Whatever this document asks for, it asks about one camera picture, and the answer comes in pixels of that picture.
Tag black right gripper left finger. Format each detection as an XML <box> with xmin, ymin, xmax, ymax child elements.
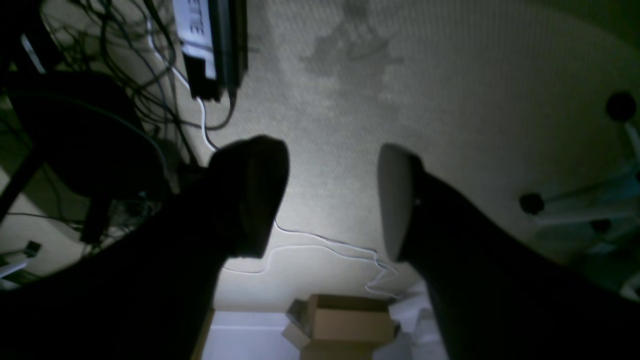
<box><xmin>1</xmin><ymin>136</ymin><xmax>290</xmax><ymax>360</ymax></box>

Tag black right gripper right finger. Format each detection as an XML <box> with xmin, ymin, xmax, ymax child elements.
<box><xmin>377</xmin><ymin>143</ymin><xmax>639</xmax><ymax>360</ymax></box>

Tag chair base with casters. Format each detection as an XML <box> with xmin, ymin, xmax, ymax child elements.
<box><xmin>518</xmin><ymin>90</ymin><xmax>639</xmax><ymax>303</ymax></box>

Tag brown cardboard box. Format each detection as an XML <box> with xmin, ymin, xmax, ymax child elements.
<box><xmin>281</xmin><ymin>294</ymin><xmax>397</xmax><ymax>360</ymax></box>

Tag black and white device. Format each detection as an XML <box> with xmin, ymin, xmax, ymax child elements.
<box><xmin>173</xmin><ymin>0</ymin><xmax>249</xmax><ymax>103</ymax></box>

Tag tangled floor cables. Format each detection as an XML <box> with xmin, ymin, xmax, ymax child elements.
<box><xmin>40</xmin><ymin>0</ymin><xmax>236</xmax><ymax>166</ymax></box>

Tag white floor cable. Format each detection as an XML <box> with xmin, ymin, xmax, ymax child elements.
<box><xmin>147</xmin><ymin>20</ymin><xmax>401</xmax><ymax>298</ymax></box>

